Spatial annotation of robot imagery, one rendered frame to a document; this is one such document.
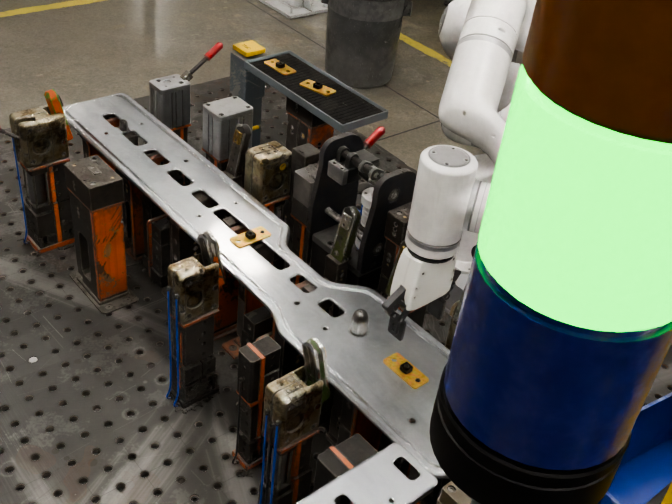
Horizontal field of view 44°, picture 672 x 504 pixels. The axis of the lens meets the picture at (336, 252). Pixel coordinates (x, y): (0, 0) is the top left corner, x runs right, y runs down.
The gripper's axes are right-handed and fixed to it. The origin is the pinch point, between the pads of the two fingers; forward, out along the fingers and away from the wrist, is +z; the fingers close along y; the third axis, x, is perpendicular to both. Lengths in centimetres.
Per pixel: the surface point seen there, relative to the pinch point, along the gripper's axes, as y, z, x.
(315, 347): 17.7, 0.3, -4.7
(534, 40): 66, -83, 54
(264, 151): -15, 4, -63
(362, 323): 0.7, 8.7, -11.2
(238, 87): -30, 6, -95
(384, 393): 6.7, 11.8, 1.8
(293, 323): 8.7, 11.8, -20.8
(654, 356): 64, -74, 59
